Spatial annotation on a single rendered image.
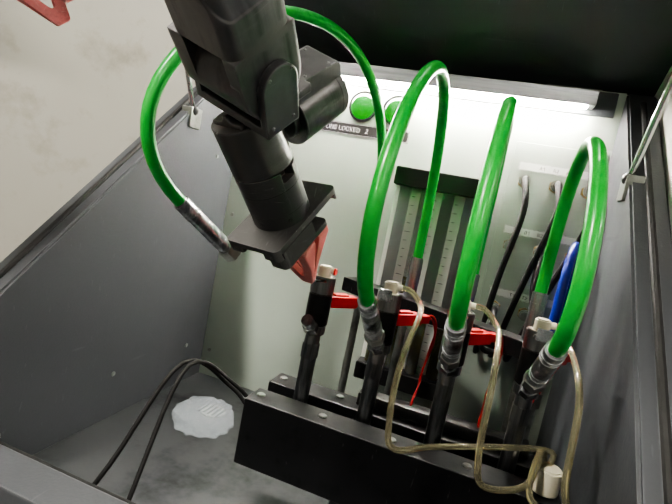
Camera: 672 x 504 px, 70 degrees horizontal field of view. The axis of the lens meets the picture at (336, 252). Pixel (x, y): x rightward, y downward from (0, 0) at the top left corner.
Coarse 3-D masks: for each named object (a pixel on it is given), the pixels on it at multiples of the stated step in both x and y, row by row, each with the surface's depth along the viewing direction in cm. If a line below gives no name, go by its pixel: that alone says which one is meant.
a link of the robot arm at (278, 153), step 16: (224, 112) 41; (224, 128) 39; (240, 128) 38; (288, 128) 43; (224, 144) 39; (240, 144) 39; (256, 144) 39; (272, 144) 40; (288, 144) 42; (240, 160) 40; (256, 160) 40; (272, 160) 40; (288, 160) 42; (240, 176) 41; (256, 176) 41; (272, 176) 41
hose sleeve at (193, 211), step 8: (176, 208) 50; (184, 208) 50; (192, 208) 51; (184, 216) 51; (192, 216) 51; (200, 216) 52; (192, 224) 52; (200, 224) 52; (208, 224) 53; (200, 232) 53; (208, 232) 53; (216, 232) 54; (208, 240) 54; (216, 240) 54; (224, 240) 54; (216, 248) 55; (224, 248) 55
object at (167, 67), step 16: (304, 16) 56; (320, 16) 57; (336, 32) 60; (352, 48) 62; (160, 64) 46; (176, 64) 46; (368, 64) 65; (160, 80) 46; (368, 80) 66; (144, 96) 46; (160, 96) 46; (144, 112) 46; (144, 128) 46; (384, 128) 70; (144, 144) 46; (160, 160) 48; (160, 176) 48; (176, 192) 49
